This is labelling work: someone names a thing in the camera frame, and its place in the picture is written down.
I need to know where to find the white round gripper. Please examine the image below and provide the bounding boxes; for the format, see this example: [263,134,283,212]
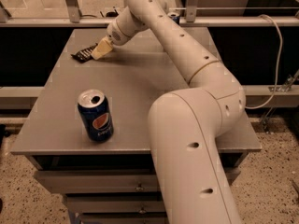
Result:
[91,7,148,60]

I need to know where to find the black rxbar chocolate bar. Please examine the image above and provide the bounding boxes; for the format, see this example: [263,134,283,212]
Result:
[72,45,95,63]

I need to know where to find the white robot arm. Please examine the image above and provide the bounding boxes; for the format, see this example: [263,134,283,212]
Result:
[92,0,246,224]

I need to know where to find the blue pepsi can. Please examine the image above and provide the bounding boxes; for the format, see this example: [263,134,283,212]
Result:
[78,90,114,143]

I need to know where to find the silver blue redbull can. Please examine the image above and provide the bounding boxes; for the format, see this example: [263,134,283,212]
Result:
[167,12,180,24]

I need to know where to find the grey drawer cabinet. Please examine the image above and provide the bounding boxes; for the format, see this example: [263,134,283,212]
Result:
[12,31,258,224]

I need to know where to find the top grey drawer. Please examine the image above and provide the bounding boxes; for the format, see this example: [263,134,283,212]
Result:
[33,167,241,194]

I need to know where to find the grey drawer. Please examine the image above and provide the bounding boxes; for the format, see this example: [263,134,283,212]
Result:
[33,167,241,194]
[64,193,165,214]
[79,213,169,224]

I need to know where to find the middle grey drawer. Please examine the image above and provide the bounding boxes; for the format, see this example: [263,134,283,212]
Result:
[64,193,165,214]

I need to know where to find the bottom grey drawer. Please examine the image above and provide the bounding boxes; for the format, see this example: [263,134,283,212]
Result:
[79,213,169,224]

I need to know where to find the grey metal window rail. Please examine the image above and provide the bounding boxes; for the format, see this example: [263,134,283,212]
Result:
[0,16,299,28]

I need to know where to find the white cable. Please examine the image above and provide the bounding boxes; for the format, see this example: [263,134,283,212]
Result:
[244,14,284,110]

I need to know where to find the metal wall bracket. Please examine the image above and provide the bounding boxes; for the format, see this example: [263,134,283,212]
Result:
[269,69,299,92]

